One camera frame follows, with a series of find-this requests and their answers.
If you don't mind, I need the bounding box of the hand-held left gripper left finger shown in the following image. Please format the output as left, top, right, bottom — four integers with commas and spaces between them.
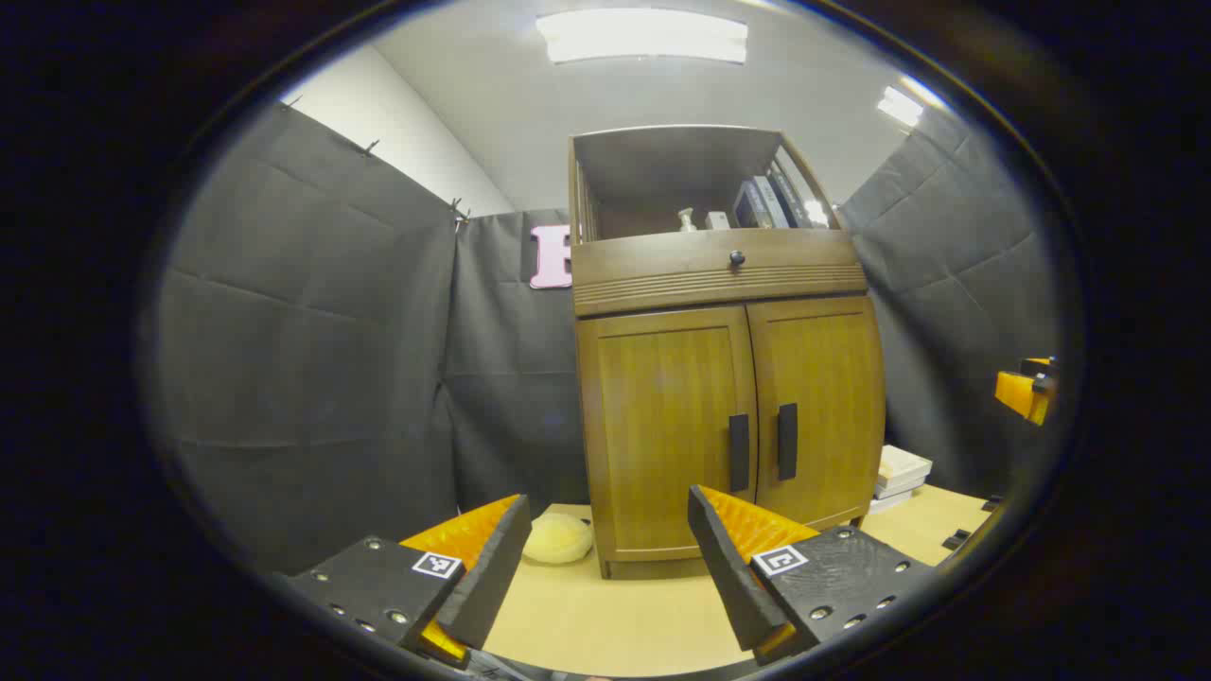
284, 494, 533, 668

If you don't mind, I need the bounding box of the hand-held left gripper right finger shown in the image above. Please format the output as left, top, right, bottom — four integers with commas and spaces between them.
688, 485, 938, 665

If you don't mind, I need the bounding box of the wooden shoe cabinet door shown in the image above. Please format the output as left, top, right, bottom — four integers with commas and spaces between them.
747, 296, 876, 526
594, 305, 758, 551

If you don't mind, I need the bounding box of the wooden double-door shoe cabinet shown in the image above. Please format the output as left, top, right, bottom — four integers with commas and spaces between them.
568, 125, 887, 580

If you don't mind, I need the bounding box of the wooden cabinet drawer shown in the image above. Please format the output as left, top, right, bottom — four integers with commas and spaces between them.
571, 229, 869, 318

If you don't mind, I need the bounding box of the yellow round sponge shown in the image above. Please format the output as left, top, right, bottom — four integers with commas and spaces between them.
523, 513, 594, 566

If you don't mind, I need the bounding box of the black backdrop cloth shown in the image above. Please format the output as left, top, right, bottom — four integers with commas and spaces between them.
151, 99, 1061, 578

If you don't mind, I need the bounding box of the dark blue book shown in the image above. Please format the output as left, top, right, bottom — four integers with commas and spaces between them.
733, 180, 772, 230

